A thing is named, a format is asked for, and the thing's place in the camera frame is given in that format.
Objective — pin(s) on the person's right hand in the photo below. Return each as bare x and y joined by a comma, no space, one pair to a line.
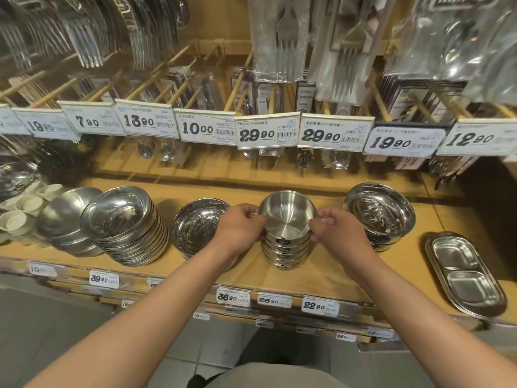
343,238

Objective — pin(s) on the person's left hand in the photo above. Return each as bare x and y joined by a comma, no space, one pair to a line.
236,230

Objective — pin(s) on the person's right thumb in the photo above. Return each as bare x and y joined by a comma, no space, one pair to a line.
317,229

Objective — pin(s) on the person's left thumb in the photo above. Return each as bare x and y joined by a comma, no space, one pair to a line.
259,233

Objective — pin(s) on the small steel bowl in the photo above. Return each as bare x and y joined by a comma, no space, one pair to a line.
286,216

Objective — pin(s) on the person's left forearm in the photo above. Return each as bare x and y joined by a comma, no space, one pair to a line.
153,319

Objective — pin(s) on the person's right forearm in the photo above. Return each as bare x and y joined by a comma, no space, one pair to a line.
428,319

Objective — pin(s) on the stack of small steel dishes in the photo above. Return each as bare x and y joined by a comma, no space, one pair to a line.
287,252

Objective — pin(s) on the wooden display shelf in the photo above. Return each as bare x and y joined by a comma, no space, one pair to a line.
250,274

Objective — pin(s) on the wide steel bowl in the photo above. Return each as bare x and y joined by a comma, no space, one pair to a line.
196,232

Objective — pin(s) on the stack of patterned steel bowls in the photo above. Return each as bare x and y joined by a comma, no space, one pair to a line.
381,216

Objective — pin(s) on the row of shelf edge labels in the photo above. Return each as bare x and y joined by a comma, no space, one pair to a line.
234,297

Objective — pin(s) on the row of hanging price tags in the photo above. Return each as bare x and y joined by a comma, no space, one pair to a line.
266,133

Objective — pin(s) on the tall stack of steel bowls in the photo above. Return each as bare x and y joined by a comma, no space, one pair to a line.
125,230

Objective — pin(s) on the person's grey shirt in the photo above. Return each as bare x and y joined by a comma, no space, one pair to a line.
278,377

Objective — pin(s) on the row of wooden display pegs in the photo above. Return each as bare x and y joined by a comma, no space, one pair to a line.
238,82

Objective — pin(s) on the divided oval steel dish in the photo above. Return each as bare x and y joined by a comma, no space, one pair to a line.
464,274

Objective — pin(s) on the packaged fork and knife set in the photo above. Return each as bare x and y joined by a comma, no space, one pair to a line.
347,56

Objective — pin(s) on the packaged steel fork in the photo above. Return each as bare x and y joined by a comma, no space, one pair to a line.
280,40

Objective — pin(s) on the stack of matte steel bowls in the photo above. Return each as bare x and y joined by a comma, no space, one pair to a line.
64,222

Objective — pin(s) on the bunch of clear cutlery packs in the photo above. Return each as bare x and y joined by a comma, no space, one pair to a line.
460,40

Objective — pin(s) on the hanging steel strainers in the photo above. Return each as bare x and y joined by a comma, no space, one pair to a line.
28,165

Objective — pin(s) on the bunch of hanging steel forks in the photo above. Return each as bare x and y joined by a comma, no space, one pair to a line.
93,28

